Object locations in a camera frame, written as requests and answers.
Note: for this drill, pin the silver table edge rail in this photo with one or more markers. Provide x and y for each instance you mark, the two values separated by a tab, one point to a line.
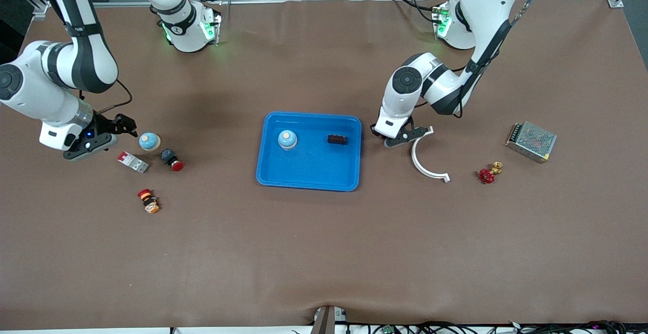
263	1

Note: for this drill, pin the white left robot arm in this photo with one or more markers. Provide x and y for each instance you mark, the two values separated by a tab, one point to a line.
405	96

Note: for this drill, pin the emergency stop button orange collar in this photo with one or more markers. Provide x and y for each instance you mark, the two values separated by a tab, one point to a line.
148	201

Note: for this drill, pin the dark brown electrolytic capacitor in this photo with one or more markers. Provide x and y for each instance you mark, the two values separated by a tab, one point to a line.
336	139

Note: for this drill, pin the blue plastic tray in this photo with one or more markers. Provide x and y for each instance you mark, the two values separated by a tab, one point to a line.
309	167

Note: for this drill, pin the brass valve red handwheel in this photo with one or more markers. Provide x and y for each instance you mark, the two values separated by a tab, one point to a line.
487	175

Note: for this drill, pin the white circuit breaker red switch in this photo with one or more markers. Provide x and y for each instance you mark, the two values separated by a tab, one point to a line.
132	162

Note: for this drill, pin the white curved plastic clamp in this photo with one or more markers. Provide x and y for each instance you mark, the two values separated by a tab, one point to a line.
421	164

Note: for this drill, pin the grey metal bracket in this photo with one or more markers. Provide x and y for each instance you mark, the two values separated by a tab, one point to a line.
326	321

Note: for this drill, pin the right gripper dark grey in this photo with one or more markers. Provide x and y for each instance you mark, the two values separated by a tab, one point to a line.
108	125

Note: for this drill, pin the perforated metal power supply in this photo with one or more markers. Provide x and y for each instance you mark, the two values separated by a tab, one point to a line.
531	141

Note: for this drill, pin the red push button black base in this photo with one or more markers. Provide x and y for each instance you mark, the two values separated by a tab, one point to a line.
172	159

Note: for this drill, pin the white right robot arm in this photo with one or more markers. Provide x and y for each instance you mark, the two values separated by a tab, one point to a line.
30	91

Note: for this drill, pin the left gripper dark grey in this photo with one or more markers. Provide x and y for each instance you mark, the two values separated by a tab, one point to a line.
373	129

